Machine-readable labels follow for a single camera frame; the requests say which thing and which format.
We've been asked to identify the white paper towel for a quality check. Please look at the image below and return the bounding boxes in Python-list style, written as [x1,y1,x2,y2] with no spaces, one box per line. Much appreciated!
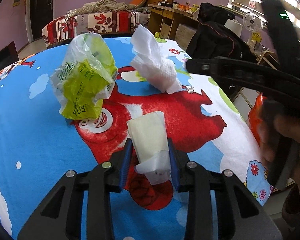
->
[130,25,182,94]

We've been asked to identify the white tissue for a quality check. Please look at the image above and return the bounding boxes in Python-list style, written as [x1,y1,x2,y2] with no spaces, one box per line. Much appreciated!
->
[127,111,171,185]

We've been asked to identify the green plastic wrapper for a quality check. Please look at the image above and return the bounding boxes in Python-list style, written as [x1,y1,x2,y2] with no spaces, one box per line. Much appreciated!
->
[50,33,119,120]

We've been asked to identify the red trash bin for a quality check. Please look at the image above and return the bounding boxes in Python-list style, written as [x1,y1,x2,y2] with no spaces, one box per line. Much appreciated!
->
[248,94,264,145]

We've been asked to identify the right hand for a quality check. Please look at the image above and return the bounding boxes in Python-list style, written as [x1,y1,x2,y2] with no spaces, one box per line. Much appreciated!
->
[257,115,300,195]

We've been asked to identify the yellow box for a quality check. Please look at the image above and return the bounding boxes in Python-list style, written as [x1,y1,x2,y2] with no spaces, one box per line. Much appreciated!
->
[249,32,262,47]

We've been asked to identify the white desk fan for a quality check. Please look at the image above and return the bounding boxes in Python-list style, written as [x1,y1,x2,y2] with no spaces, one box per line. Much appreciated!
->
[242,12,263,33]

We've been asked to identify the white paper roll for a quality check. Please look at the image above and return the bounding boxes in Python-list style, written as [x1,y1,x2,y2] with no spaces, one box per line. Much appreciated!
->
[224,19,243,37]

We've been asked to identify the black hanging garment bag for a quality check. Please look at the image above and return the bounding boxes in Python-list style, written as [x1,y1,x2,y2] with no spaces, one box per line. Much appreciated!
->
[186,22,256,62]

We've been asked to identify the colourful cartoon tablecloth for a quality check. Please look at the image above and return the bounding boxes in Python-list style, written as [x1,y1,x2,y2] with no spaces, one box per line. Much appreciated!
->
[0,38,273,238]

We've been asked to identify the black bag on desk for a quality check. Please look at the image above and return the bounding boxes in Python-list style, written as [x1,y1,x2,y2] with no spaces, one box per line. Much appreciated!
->
[197,2,235,25]

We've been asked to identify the wooden desk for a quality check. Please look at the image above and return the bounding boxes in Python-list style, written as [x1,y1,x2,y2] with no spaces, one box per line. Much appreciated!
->
[148,4,200,40]

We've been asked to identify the orange pillow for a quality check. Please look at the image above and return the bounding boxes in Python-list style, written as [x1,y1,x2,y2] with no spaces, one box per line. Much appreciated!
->
[129,0,147,8]

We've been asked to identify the beige crumpled blanket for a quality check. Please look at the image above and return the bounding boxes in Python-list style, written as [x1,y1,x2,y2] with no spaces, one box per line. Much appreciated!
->
[65,0,139,17]

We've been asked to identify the dark side table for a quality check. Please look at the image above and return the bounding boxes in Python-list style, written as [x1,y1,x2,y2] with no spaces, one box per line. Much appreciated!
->
[0,41,19,67]

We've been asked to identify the bed with floral cover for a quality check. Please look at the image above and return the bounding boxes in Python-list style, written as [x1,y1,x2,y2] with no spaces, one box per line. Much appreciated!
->
[42,11,150,47]

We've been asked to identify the dark wooden door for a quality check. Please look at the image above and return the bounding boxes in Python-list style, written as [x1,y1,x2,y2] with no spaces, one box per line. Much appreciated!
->
[30,0,53,41]

